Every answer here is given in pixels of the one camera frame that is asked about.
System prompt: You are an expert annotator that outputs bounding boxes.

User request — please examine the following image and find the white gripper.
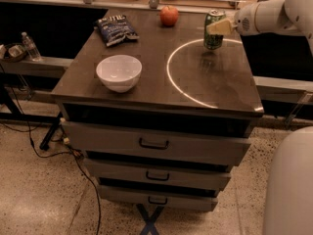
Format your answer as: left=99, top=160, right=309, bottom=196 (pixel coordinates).
left=206, top=3, right=259, bottom=36

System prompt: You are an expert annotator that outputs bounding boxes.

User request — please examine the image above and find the blue chip bag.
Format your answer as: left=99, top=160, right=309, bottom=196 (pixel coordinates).
left=95, top=15, right=139, bottom=47

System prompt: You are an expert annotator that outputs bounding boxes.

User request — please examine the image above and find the grey side shelf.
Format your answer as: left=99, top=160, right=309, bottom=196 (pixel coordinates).
left=0, top=57, right=72, bottom=78

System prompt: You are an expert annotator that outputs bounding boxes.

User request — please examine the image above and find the top grey drawer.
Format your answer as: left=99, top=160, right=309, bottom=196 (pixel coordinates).
left=62, top=121, right=250, bottom=165

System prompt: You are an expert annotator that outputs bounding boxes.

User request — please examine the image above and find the grey drawer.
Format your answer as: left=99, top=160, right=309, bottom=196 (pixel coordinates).
left=98, top=185, right=218, bottom=212
left=83, top=159, right=230, bottom=191
left=62, top=121, right=250, bottom=165

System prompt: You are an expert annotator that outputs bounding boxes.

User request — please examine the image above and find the grey drawer cabinet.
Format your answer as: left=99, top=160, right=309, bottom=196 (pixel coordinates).
left=52, top=10, right=263, bottom=199

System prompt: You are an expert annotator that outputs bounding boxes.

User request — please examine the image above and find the black floor cable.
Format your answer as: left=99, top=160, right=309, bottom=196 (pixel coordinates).
left=0, top=66, right=103, bottom=235

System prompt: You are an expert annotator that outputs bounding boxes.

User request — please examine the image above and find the clear plastic water bottle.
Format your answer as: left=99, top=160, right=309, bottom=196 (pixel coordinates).
left=22, top=32, right=42, bottom=61

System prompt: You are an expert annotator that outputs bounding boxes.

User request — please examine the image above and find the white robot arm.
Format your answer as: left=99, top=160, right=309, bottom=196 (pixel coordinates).
left=205, top=0, right=313, bottom=235

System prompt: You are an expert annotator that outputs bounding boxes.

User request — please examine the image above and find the dark round dish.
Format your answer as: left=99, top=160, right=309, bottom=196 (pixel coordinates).
left=0, top=43, right=27, bottom=63

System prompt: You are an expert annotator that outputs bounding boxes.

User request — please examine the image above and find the bottom grey drawer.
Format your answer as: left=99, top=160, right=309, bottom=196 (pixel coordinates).
left=98, top=185, right=218, bottom=212

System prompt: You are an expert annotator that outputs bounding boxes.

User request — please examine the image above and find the white bowl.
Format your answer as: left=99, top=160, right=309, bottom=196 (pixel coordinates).
left=96, top=55, right=142, bottom=93

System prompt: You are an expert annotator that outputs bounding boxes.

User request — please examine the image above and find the middle grey drawer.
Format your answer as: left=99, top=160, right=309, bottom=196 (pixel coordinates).
left=83, top=159, right=230, bottom=191

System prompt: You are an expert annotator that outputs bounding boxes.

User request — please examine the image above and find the red apple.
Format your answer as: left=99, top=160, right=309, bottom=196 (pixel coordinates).
left=159, top=6, right=179, bottom=26

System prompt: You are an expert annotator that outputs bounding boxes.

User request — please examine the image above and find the green soda can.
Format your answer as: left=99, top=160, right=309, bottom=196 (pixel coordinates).
left=203, top=10, right=226, bottom=50

